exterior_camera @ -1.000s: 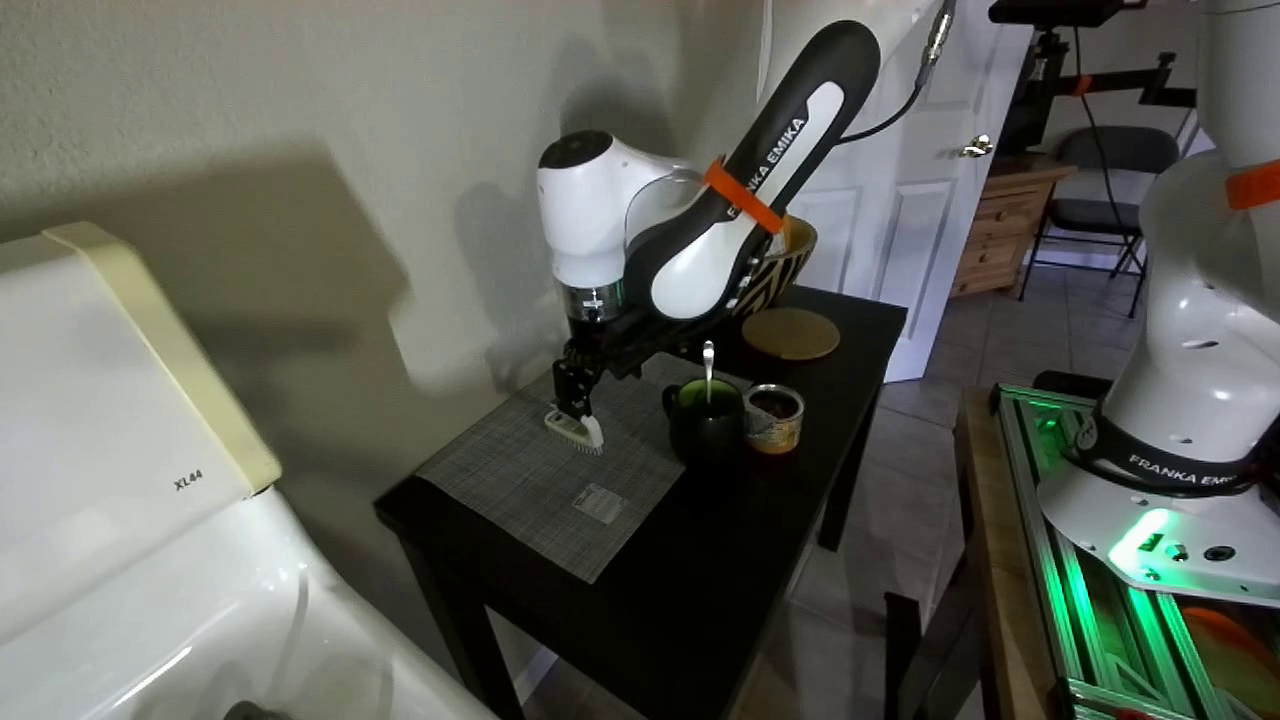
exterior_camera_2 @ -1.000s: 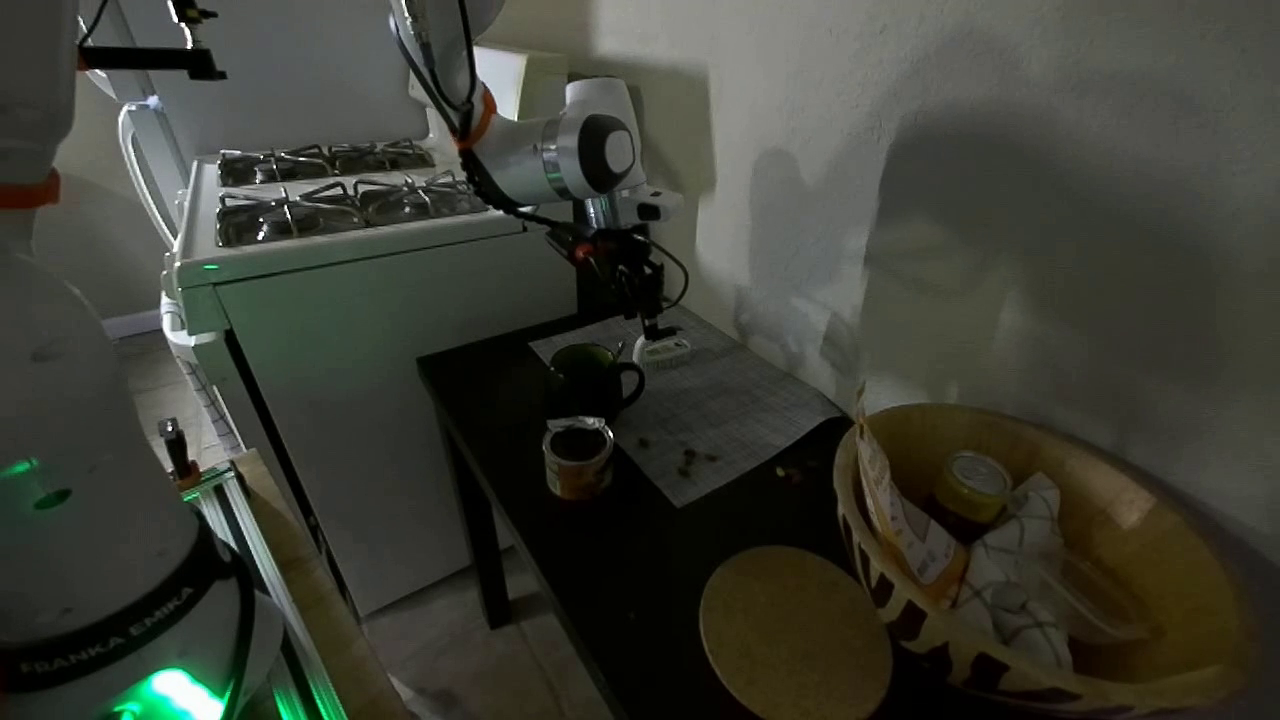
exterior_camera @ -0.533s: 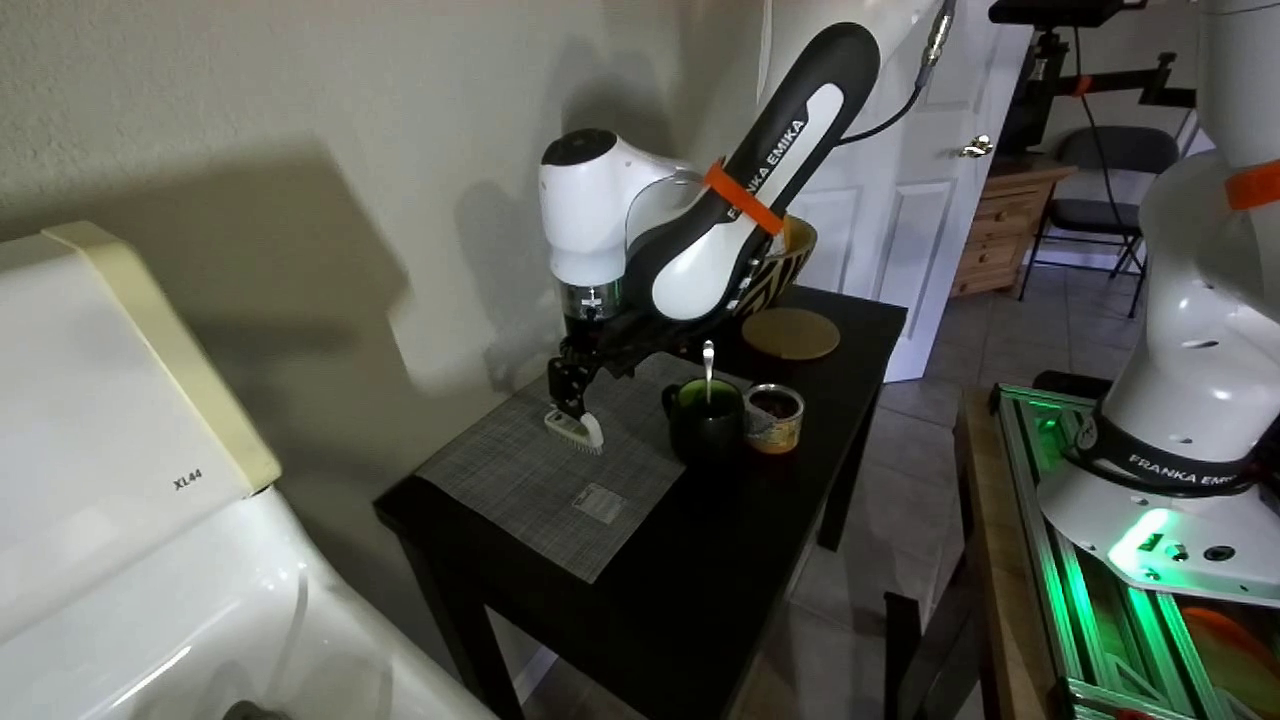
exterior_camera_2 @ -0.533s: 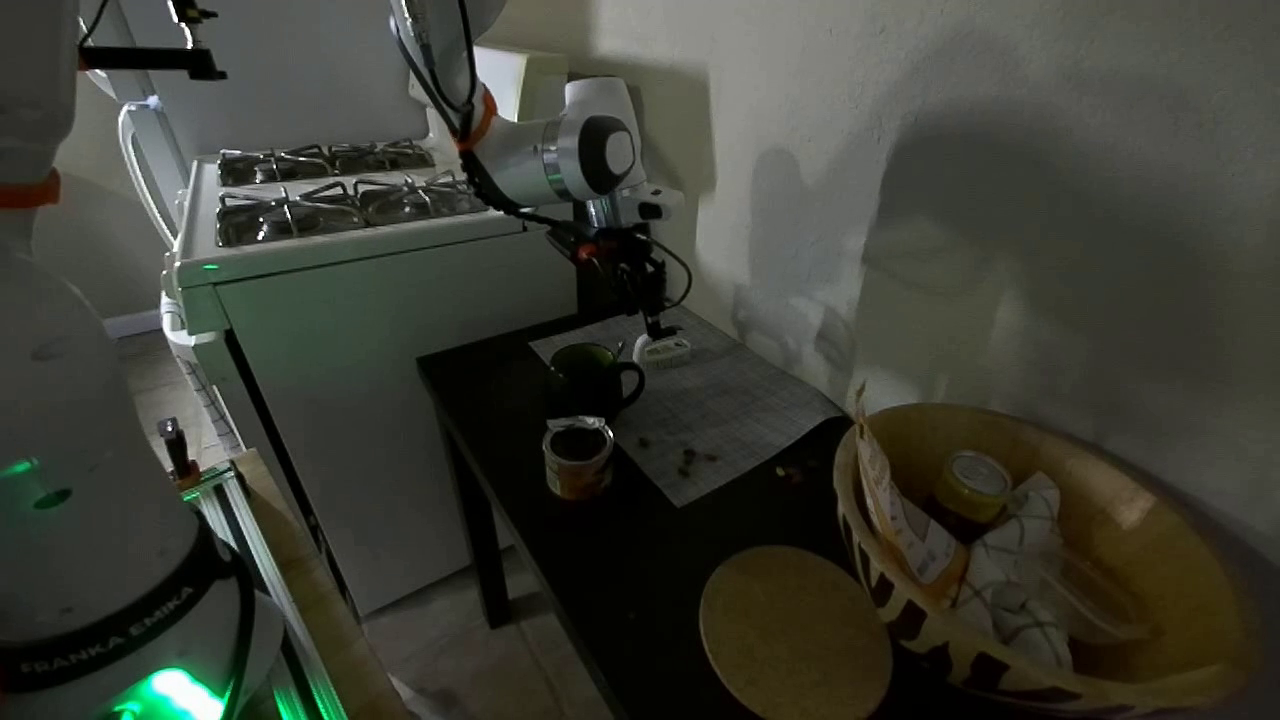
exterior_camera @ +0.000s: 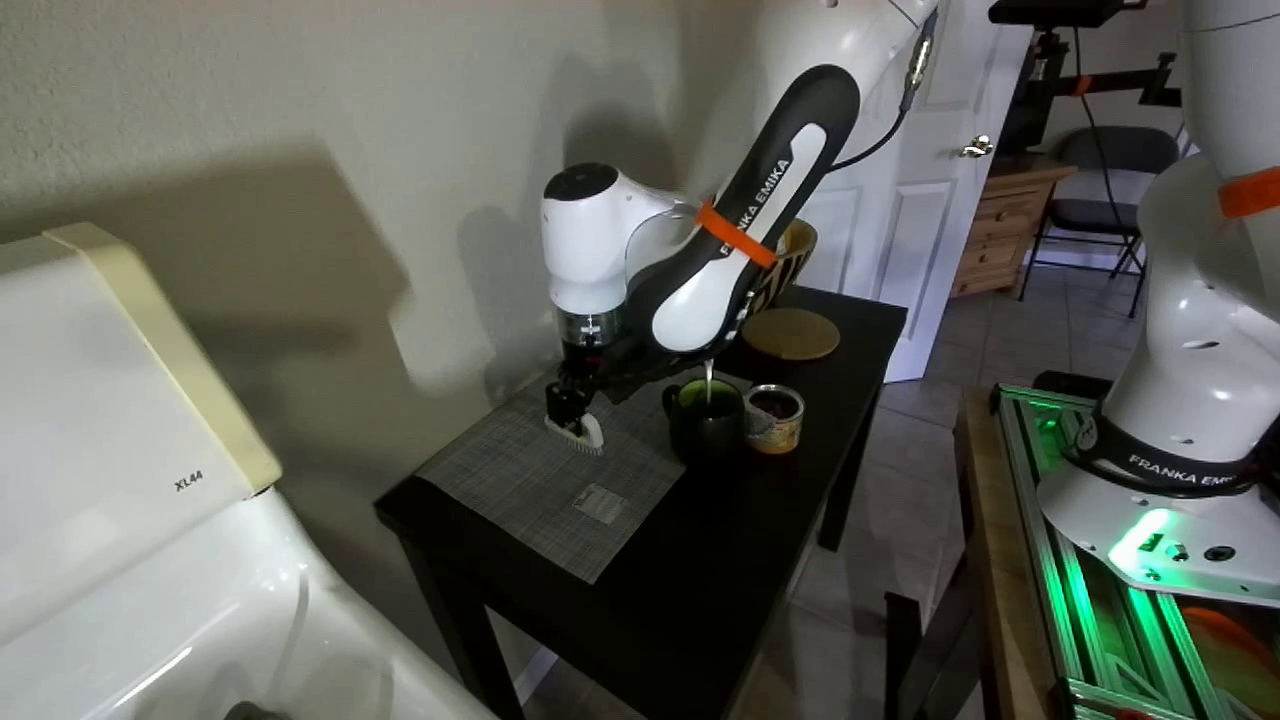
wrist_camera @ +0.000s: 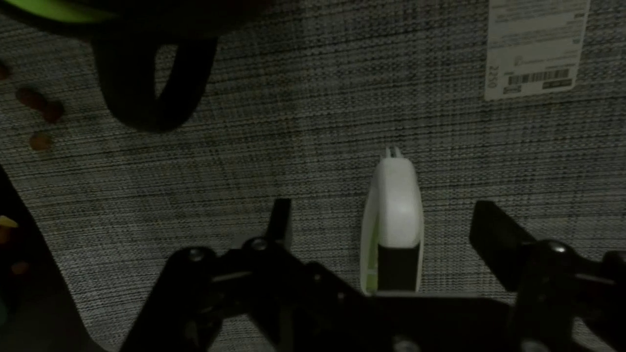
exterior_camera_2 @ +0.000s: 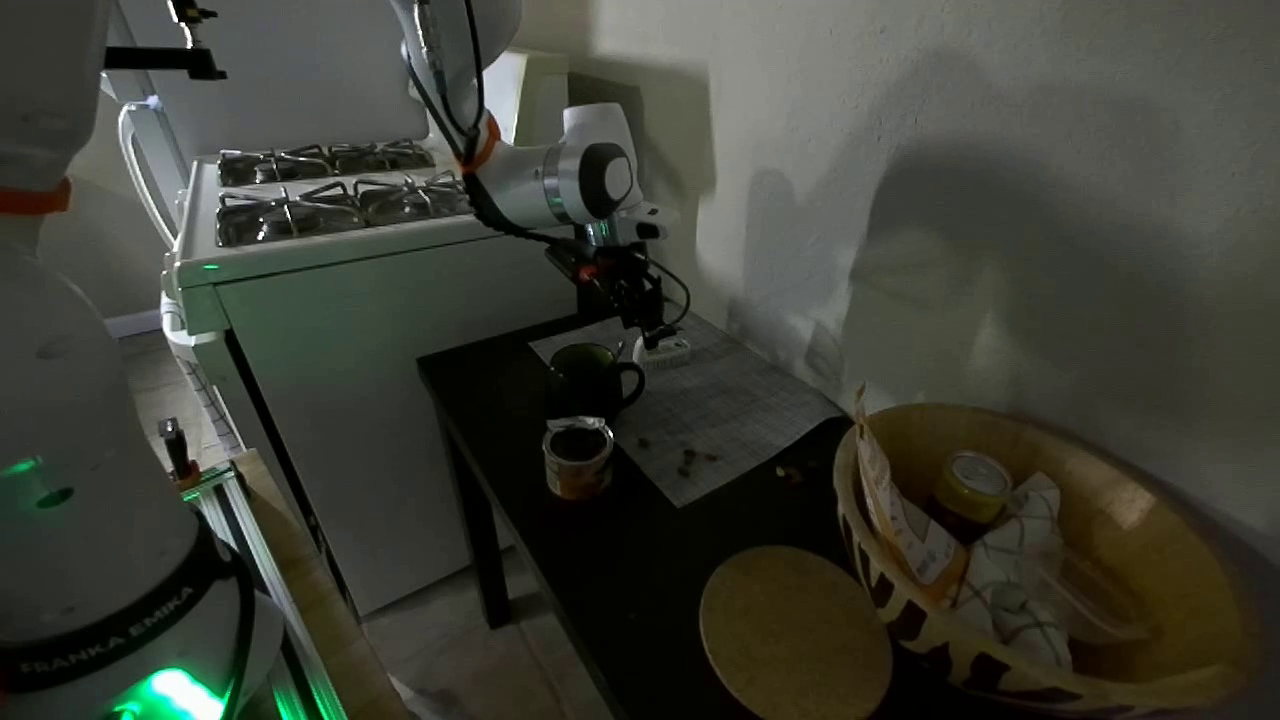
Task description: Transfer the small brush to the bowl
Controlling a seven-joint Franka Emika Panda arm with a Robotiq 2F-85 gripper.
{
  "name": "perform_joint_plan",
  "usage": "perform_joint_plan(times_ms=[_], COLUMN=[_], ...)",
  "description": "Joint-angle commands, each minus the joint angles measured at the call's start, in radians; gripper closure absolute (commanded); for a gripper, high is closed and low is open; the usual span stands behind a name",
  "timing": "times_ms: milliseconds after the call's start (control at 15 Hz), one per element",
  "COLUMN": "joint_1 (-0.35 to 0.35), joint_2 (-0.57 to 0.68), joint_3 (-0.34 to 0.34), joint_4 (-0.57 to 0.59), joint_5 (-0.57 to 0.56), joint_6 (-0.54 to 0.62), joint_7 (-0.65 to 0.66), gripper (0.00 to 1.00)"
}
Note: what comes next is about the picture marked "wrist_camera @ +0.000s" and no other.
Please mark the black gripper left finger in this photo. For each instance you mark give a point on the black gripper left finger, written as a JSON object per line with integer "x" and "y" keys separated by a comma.
{"x": 279, "y": 226}

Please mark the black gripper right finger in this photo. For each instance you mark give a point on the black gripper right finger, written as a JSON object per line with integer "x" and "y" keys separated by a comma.
{"x": 504, "y": 246}

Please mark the small white brush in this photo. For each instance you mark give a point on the small white brush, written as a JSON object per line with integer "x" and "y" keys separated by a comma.
{"x": 393, "y": 209}

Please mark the grey woven placemat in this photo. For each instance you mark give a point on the grey woven placemat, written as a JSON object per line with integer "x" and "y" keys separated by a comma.
{"x": 293, "y": 130}

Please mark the white placemat label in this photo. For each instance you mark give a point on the white placemat label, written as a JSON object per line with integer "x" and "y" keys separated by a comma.
{"x": 534, "y": 46}

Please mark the dark green mug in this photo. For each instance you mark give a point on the dark green mug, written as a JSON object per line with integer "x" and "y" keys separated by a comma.
{"x": 139, "y": 72}

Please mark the brown coffee bean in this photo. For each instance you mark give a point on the brown coffee bean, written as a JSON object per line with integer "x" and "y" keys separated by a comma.
{"x": 2, "y": 70}
{"x": 29, "y": 99}
{"x": 52, "y": 113}
{"x": 41, "y": 142}

